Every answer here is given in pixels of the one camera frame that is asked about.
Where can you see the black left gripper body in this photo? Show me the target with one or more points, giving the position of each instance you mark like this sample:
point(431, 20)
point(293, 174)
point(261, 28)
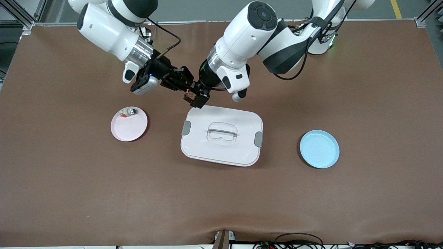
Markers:
point(206, 82)

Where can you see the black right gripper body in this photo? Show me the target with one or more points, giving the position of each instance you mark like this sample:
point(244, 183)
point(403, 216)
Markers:
point(161, 68)

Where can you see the black orange push-button switch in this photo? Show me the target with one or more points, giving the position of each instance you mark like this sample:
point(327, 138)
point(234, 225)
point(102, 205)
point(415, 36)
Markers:
point(189, 92)

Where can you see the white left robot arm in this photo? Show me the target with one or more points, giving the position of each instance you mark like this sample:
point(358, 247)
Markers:
point(249, 38)

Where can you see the white lidded storage box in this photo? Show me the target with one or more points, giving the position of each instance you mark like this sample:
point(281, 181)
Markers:
point(221, 148)

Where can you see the pale pink round plate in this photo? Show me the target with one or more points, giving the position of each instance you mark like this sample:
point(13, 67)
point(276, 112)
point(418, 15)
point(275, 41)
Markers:
point(128, 128)

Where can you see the brown table mat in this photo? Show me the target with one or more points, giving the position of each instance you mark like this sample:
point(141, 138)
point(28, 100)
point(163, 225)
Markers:
point(221, 200)

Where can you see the light blue round plate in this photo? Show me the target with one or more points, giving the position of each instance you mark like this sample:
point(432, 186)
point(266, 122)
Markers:
point(318, 152)

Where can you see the white green push-button switch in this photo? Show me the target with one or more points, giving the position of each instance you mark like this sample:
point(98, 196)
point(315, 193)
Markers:
point(131, 111)

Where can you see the camera mount post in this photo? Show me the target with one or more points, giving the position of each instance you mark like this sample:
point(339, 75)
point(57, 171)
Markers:
point(221, 240)

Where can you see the aluminium frame profile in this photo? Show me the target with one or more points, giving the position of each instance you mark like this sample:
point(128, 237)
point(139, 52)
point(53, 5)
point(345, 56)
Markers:
point(20, 12)
point(429, 12)

